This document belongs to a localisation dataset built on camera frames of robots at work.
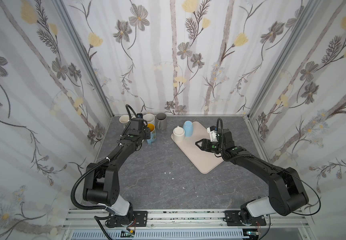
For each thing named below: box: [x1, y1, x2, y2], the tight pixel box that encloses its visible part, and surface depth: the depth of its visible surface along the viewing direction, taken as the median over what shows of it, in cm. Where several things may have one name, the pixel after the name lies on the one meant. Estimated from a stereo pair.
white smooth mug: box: [173, 125, 185, 143], surface depth 103 cm
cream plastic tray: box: [171, 121, 224, 175], surface depth 95 cm
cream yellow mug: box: [143, 113, 155, 123], surface depth 112 cm
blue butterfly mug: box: [146, 123, 157, 145], surface depth 103 cm
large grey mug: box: [155, 112, 167, 131], surface depth 109 cm
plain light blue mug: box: [183, 120, 194, 137], surface depth 106 cm
